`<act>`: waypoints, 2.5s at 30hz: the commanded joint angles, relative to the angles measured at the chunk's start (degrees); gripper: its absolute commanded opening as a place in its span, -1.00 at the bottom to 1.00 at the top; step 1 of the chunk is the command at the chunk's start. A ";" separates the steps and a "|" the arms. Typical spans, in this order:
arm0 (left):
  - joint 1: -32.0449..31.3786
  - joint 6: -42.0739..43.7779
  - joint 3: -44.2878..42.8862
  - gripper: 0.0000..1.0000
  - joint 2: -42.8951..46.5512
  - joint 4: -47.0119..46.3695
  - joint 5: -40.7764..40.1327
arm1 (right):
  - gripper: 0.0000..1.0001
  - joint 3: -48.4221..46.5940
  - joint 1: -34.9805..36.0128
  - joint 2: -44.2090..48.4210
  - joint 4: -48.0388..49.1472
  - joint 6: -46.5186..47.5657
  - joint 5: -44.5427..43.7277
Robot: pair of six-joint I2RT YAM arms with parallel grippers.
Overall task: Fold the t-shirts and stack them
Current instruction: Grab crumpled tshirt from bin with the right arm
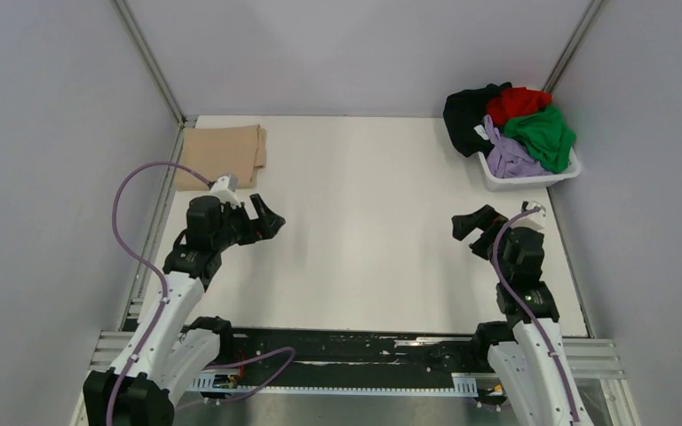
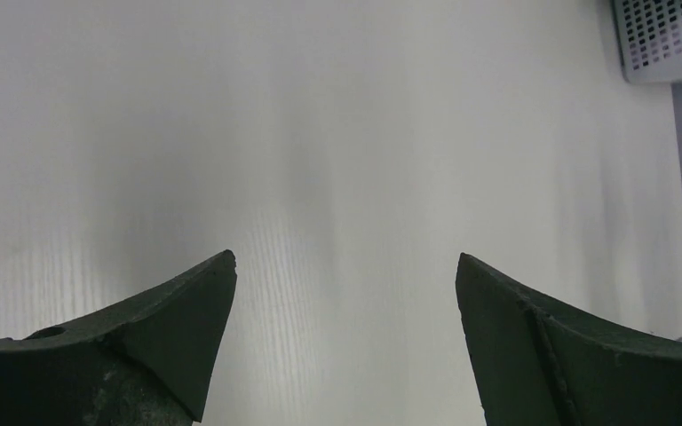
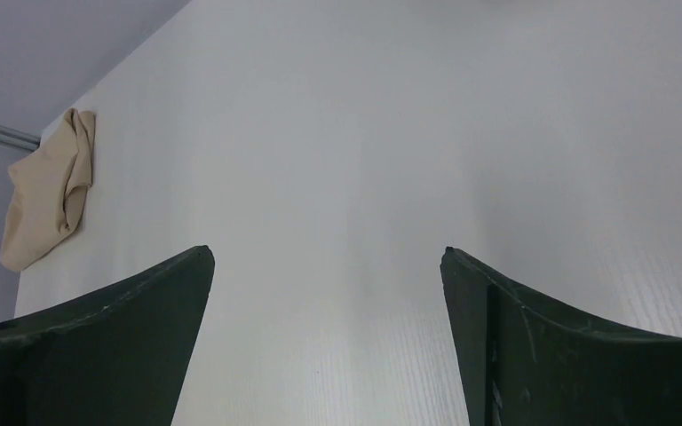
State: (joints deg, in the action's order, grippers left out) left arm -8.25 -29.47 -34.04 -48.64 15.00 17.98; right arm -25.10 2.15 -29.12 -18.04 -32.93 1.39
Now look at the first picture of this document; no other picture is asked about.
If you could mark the lilac t shirt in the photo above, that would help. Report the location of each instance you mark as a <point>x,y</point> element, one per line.
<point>509,158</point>

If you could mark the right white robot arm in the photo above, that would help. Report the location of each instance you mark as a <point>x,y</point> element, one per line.
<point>526,349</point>

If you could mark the aluminium frame rail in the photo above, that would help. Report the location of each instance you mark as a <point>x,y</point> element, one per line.
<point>587,357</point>

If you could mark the folded beige t shirt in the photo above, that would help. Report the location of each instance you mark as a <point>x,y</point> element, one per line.
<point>212,153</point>

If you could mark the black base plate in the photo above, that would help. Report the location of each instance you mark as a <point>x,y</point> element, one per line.
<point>303,357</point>

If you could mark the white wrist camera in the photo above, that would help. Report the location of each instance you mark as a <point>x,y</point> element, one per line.
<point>536,216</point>
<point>224,188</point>

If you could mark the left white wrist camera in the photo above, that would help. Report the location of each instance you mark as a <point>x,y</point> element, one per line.
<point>224,188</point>

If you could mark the green t shirt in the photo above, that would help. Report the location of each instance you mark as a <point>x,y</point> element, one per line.
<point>546,136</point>

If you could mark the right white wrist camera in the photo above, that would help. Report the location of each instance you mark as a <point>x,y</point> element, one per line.
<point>536,216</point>

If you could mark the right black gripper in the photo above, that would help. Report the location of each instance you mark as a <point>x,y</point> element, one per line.
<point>479,219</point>

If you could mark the red t shirt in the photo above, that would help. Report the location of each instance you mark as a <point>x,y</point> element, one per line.
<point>516,102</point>

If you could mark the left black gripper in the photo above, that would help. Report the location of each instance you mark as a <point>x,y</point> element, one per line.
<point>262,228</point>

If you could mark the black t shirt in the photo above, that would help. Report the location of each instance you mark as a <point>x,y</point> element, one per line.
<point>464,112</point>

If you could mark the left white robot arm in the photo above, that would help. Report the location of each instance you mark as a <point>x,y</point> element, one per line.
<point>147,379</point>

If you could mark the white laundry basket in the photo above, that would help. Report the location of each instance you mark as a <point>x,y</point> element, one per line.
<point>495,184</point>

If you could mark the white slotted cable duct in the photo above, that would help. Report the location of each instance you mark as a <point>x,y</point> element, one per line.
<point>461,387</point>

